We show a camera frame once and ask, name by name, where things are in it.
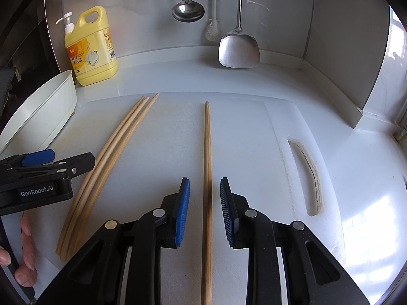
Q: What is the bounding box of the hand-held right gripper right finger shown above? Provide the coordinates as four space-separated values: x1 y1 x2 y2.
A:
219 177 371 305

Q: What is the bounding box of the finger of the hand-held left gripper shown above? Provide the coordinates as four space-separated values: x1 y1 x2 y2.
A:
3 149 55 167
48 152 96 178

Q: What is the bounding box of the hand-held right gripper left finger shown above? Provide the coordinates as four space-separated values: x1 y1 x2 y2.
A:
36 177 191 305

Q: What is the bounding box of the white round plastic basin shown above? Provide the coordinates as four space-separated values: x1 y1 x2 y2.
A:
0 70 78 156

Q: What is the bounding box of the person's left hand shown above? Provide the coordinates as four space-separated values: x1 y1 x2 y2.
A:
0 213 38 286

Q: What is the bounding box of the white plastic cutting board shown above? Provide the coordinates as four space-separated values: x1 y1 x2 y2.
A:
30 93 348 305

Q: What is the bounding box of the yellow detergent pump bottle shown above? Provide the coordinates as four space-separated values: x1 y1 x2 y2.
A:
55 6 119 87

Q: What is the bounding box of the black glass range hood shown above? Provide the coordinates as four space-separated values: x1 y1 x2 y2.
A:
0 0 62 73

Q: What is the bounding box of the steel cooking spatula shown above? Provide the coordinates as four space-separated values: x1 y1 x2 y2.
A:
218 0 261 69

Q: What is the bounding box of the white dish brush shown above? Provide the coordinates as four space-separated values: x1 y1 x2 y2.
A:
203 0 223 42

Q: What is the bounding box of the window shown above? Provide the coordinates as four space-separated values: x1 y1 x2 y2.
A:
388 6 407 140

